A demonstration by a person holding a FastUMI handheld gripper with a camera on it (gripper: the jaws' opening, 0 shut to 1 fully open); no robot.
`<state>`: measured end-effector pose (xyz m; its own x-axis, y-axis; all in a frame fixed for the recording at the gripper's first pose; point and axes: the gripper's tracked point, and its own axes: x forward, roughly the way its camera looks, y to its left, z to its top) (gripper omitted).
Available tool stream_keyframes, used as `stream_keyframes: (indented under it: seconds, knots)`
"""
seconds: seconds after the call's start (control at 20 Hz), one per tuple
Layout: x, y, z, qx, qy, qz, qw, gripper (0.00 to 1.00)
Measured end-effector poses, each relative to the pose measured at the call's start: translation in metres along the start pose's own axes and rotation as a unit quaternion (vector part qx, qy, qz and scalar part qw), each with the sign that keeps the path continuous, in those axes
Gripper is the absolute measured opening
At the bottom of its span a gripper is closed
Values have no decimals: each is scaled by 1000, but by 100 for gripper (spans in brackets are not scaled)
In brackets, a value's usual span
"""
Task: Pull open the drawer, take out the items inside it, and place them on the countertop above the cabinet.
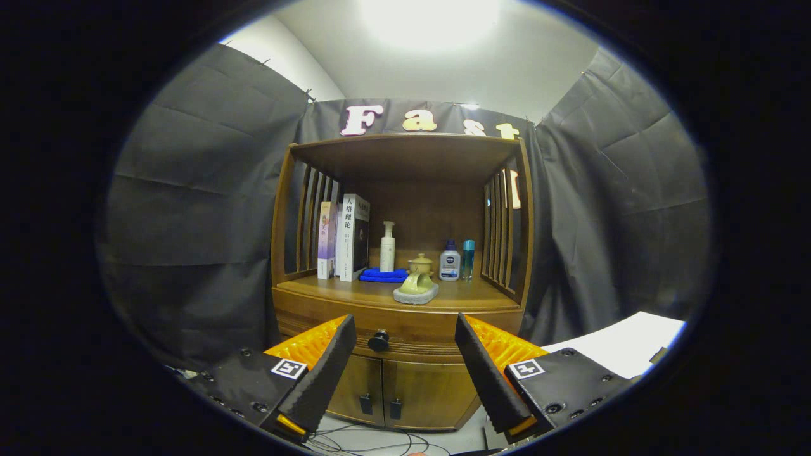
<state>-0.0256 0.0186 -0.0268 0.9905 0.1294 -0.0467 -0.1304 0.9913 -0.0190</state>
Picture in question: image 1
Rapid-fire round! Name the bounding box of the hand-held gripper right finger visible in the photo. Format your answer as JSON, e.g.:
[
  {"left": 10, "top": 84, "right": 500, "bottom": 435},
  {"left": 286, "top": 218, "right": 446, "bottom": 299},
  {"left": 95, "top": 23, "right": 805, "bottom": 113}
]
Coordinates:
[{"left": 455, "top": 312, "right": 641, "bottom": 444}]

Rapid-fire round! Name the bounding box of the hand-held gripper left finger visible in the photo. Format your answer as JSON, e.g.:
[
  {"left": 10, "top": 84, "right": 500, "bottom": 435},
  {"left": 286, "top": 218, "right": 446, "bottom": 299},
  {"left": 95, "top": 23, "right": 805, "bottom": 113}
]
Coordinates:
[{"left": 190, "top": 313, "right": 357, "bottom": 443}]

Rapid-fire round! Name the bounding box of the wooden drawer with black knob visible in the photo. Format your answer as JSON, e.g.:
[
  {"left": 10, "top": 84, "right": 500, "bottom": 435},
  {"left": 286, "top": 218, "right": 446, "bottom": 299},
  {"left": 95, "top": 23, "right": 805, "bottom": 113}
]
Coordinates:
[{"left": 276, "top": 303, "right": 523, "bottom": 365}]

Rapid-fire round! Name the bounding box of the cream-handled scrub brush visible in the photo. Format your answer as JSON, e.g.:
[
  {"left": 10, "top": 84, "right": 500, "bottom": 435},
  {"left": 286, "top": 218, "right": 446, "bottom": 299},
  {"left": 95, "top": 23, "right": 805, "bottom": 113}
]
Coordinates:
[{"left": 393, "top": 272, "right": 440, "bottom": 305}]

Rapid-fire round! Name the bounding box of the wooden cabinet door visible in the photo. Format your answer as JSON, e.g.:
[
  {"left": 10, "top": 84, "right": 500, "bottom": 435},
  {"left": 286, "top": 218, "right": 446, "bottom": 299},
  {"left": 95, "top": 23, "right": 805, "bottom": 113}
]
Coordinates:
[
  {"left": 326, "top": 355, "right": 386, "bottom": 426},
  {"left": 382, "top": 358, "right": 482, "bottom": 431}
]

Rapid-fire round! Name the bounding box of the wooden countertop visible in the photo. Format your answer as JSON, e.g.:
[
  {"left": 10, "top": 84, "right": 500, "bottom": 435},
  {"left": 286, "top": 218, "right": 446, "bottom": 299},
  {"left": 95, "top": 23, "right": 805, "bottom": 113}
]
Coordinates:
[{"left": 274, "top": 274, "right": 521, "bottom": 312}]

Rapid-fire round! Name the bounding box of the wooden cabinet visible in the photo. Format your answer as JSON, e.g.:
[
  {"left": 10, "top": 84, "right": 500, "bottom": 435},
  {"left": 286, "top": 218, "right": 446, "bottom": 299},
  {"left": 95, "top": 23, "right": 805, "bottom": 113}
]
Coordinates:
[{"left": 271, "top": 133, "right": 536, "bottom": 433}]

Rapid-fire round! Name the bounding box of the folded blue cloth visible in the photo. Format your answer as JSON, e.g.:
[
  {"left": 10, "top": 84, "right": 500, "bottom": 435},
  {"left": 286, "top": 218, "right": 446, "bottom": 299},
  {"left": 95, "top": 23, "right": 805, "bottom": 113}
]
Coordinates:
[{"left": 359, "top": 267, "right": 409, "bottom": 283}]

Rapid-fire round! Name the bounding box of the white bottle with blue cap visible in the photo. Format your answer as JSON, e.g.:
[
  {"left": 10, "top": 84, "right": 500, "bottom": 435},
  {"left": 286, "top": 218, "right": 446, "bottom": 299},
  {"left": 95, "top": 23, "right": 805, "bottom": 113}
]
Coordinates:
[{"left": 439, "top": 239, "right": 461, "bottom": 282}]

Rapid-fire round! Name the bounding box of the purple book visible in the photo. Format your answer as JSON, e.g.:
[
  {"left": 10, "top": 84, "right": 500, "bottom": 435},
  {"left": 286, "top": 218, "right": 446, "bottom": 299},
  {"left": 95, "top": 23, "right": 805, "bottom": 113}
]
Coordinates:
[{"left": 317, "top": 201, "right": 341, "bottom": 280}]

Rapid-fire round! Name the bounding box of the thick white book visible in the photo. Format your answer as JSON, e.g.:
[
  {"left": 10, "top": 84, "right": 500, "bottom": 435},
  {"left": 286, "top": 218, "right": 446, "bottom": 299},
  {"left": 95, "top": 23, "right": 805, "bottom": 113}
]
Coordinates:
[{"left": 339, "top": 193, "right": 371, "bottom": 282}]

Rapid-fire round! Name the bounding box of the white pump bottle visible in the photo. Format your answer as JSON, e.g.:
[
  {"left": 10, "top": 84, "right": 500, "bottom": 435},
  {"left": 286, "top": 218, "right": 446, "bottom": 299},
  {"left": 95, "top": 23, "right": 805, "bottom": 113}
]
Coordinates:
[{"left": 380, "top": 221, "right": 396, "bottom": 273}]

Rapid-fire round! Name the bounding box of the white table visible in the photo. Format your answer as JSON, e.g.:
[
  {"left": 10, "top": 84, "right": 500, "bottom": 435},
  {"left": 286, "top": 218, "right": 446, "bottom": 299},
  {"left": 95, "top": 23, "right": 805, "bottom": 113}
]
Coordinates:
[{"left": 545, "top": 312, "right": 688, "bottom": 379}]

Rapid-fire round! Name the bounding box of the tangle of black cables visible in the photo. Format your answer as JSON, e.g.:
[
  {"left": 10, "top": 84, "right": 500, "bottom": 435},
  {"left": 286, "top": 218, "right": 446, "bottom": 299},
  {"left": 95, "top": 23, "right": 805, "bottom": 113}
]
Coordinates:
[{"left": 304, "top": 424, "right": 450, "bottom": 456}]

